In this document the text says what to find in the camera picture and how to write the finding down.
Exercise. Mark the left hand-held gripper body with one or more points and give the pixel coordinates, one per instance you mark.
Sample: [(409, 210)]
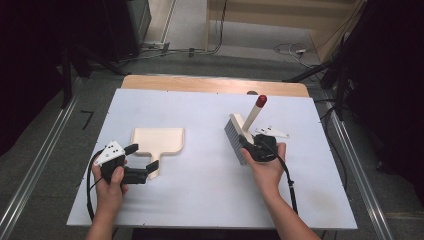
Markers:
[(110, 153)]

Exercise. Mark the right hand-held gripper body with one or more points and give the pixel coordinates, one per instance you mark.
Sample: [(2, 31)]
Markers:
[(265, 148)]

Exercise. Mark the cream brush with red tip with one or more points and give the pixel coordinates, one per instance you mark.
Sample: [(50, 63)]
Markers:
[(251, 118)]

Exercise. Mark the cream plastic dustpan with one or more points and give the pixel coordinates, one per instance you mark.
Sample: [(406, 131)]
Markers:
[(158, 140)]

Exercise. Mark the person's right hand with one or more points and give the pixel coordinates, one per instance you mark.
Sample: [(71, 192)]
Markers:
[(268, 176)]

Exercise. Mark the person's left hand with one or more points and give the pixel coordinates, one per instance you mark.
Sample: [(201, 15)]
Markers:
[(108, 196)]

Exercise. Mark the wooden table with white top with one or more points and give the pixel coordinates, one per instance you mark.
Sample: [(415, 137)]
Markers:
[(200, 85)]

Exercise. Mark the black stand with legs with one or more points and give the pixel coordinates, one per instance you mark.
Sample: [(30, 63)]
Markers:
[(340, 83)]

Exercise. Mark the dark cabinet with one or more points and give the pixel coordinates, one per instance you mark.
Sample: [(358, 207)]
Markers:
[(120, 30)]

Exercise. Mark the aluminium floor rail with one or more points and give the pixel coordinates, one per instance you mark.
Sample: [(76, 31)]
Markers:
[(363, 186), (36, 166)]

